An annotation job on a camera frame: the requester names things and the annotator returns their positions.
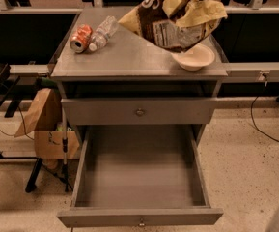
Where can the brown chip bag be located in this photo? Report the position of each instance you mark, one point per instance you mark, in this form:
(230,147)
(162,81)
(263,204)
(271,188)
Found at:
(174,25)

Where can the grey wooden drawer cabinet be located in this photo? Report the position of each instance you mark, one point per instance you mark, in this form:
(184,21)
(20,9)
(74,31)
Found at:
(131,67)

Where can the closed grey top drawer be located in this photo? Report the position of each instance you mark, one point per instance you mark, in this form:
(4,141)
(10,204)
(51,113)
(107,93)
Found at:
(121,111)

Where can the open grey middle drawer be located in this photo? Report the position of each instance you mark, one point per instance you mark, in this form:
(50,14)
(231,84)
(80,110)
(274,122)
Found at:
(149,172)

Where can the white paper bowl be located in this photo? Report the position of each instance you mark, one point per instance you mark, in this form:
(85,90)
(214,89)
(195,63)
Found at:
(195,58)

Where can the clear plastic water bottle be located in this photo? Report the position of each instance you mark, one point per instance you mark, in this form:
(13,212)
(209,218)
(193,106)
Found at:
(103,34)

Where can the orange soda can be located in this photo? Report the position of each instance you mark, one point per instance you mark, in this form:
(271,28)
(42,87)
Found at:
(80,38)

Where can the round brass top knob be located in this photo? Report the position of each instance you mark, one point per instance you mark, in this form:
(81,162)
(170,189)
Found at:
(140,112)

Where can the brown cardboard box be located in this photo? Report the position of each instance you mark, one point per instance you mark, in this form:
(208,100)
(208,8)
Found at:
(44,120)

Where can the black tripod stand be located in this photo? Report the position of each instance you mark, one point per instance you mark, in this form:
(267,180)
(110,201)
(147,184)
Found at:
(51,164)

